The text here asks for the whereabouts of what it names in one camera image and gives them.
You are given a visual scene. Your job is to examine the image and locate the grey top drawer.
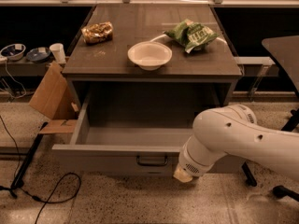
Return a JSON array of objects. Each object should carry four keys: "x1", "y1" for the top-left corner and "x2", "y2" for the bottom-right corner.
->
[{"x1": 51, "y1": 89, "x2": 247, "y2": 176}]

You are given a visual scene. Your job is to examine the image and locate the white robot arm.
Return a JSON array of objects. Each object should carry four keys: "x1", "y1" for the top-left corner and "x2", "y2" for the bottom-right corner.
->
[{"x1": 174, "y1": 105, "x2": 299, "y2": 183}]

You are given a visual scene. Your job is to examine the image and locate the grey drawer cabinet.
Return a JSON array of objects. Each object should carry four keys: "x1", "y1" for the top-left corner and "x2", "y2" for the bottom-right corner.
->
[{"x1": 63, "y1": 3, "x2": 241, "y2": 105}]

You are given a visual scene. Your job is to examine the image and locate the white plastic bowl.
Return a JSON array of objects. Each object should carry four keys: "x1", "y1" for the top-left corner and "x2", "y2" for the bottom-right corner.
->
[{"x1": 127, "y1": 41, "x2": 172, "y2": 71}]

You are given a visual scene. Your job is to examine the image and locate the grey side shelf right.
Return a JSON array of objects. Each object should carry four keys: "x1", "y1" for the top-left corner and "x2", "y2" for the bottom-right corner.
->
[{"x1": 235, "y1": 56, "x2": 275, "y2": 77}]

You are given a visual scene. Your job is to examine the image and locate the grey side shelf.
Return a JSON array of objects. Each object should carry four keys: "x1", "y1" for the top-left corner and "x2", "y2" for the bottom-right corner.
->
[
  {"x1": 235, "y1": 56, "x2": 275, "y2": 77},
  {"x1": 0, "y1": 58, "x2": 55, "y2": 77}
]

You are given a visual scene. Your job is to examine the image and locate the green chip bag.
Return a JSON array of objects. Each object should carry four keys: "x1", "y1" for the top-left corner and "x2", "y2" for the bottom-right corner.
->
[{"x1": 164, "y1": 19, "x2": 218, "y2": 53}]

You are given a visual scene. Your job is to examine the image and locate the brown cardboard box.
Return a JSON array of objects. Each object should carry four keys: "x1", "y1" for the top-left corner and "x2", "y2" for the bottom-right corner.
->
[{"x1": 29, "y1": 62, "x2": 78, "y2": 134}]

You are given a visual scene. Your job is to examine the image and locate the black stand leg left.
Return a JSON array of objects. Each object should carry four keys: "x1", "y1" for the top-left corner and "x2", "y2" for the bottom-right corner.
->
[{"x1": 10, "y1": 133, "x2": 44, "y2": 189}]

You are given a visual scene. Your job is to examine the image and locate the brown snack bag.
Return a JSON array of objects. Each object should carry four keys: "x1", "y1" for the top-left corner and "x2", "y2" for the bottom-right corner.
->
[{"x1": 81, "y1": 21, "x2": 113, "y2": 45}]

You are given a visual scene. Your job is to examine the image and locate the white paper cup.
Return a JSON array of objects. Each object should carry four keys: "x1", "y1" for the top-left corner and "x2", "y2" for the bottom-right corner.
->
[{"x1": 50, "y1": 43, "x2": 66, "y2": 63}]

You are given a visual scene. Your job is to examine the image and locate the blue bowl right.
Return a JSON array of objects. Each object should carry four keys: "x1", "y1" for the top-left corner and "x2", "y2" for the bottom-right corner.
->
[{"x1": 26, "y1": 47, "x2": 50, "y2": 63}]

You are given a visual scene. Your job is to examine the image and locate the blue bowl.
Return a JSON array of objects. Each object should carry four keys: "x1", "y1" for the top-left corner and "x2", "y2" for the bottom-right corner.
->
[
  {"x1": 0, "y1": 43, "x2": 26, "y2": 62},
  {"x1": 26, "y1": 47, "x2": 50, "y2": 63}
]

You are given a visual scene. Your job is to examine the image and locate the grey side shelf left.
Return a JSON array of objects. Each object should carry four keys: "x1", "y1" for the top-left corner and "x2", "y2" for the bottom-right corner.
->
[{"x1": 0, "y1": 58, "x2": 55, "y2": 77}]

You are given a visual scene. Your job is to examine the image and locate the blue bowl left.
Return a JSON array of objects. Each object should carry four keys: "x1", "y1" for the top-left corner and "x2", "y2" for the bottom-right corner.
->
[{"x1": 0, "y1": 43, "x2": 26, "y2": 62}]

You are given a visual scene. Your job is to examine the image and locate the black drawer handle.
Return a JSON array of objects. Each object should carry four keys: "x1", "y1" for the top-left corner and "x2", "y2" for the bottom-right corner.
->
[{"x1": 136, "y1": 156, "x2": 168, "y2": 167}]

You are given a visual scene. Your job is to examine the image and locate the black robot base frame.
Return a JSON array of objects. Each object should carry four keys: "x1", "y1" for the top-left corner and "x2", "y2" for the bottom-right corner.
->
[{"x1": 242, "y1": 35, "x2": 299, "y2": 202}]

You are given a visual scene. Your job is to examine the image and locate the black floor cable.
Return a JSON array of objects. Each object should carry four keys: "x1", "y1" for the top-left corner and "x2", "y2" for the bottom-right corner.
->
[{"x1": 0, "y1": 115, "x2": 82, "y2": 224}]

